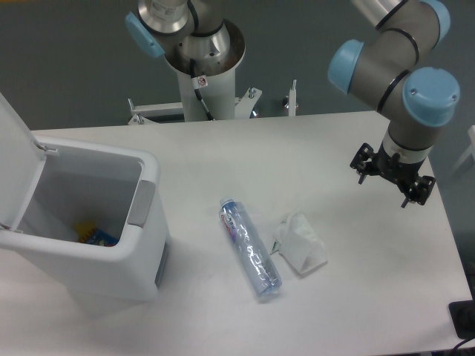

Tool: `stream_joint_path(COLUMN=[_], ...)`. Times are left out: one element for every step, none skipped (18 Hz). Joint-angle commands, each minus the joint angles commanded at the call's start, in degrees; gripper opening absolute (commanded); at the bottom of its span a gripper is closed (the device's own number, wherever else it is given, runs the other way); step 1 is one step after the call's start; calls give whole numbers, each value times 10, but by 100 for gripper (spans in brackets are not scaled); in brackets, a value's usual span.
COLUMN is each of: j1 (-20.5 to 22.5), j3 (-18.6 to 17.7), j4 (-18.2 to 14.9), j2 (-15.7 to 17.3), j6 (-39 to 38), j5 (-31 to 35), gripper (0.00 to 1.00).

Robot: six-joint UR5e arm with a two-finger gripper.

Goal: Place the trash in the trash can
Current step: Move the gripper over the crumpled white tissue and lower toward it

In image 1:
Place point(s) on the white trash can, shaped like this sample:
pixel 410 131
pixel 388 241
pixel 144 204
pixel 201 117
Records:
pixel 88 215

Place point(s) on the black device at edge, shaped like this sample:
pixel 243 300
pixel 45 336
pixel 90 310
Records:
pixel 462 315

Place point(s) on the white furniture at right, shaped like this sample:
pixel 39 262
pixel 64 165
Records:
pixel 466 160

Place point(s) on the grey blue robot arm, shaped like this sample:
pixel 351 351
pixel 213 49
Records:
pixel 384 74

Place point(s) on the white trash can lid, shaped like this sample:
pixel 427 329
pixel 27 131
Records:
pixel 22 163

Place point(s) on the clear plastic water bottle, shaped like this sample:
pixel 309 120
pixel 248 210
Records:
pixel 253 256

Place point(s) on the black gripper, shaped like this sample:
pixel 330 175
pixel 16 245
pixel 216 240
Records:
pixel 416 189

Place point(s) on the colourful trash in can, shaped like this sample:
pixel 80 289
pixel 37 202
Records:
pixel 88 233

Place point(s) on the white metal base frame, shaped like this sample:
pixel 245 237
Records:
pixel 245 107

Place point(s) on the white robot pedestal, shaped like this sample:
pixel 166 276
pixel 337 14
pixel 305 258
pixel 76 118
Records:
pixel 205 68

